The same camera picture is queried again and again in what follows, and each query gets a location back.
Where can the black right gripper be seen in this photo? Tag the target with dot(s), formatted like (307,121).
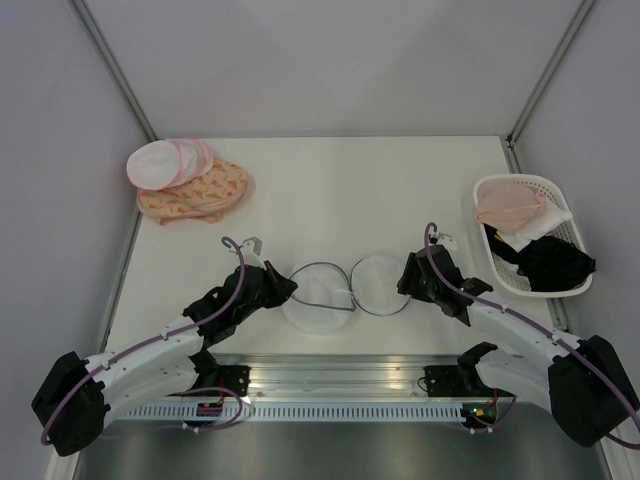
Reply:
(413,289)

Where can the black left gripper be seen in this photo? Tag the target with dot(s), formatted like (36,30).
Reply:
(282,287)

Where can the white mesh laundry bag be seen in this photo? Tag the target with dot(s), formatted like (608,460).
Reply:
(328,297)

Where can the peach pink bra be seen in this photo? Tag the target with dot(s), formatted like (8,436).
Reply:
(509,207)

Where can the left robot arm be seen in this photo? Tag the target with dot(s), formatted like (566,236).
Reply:
(80,397)

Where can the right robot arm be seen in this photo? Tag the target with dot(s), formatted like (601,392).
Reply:
(581,383)

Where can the orange floral laundry bag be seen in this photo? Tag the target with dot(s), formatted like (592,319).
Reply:
(207,197)

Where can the pink-rimmed white mesh bag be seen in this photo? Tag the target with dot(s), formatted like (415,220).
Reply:
(168,163)

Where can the white plastic basket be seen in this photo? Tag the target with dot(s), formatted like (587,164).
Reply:
(506,273)

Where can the black garment in basket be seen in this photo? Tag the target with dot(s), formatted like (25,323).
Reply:
(550,264)

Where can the white cloth in basket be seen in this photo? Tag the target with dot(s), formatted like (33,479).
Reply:
(537,227)

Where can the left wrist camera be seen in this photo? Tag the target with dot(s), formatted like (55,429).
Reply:
(253,246)

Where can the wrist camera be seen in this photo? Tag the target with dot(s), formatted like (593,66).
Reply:
(253,246)
(445,240)

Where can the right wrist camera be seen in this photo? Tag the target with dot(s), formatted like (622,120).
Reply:
(445,240)

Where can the aluminium rail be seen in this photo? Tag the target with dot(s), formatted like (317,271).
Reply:
(335,378)

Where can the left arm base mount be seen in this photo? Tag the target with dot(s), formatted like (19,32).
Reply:
(235,378)

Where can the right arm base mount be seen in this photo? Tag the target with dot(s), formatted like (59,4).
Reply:
(444,381)

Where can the white slotted cable duct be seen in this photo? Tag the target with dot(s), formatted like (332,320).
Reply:
(445,412)

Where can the right aluminium frame post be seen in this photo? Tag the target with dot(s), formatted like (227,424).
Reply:
(571,32)

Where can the aluminium frame post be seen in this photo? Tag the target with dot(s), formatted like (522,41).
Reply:
(571,32)
(100,43)

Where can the left aluminium frame post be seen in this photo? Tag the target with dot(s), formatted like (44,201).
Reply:
(100,43)

